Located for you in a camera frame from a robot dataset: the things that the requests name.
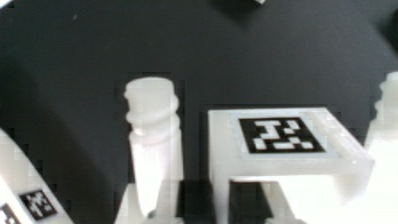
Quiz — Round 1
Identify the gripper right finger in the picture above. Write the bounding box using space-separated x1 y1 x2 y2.
227 182 273 224

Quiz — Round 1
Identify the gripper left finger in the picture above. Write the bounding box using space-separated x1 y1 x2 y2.
175 180 214 224

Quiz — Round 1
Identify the white chair seat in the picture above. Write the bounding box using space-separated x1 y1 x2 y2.
115 71 398 224

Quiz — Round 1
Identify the white chair back frame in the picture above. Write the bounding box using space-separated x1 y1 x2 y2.
0 129 72 224

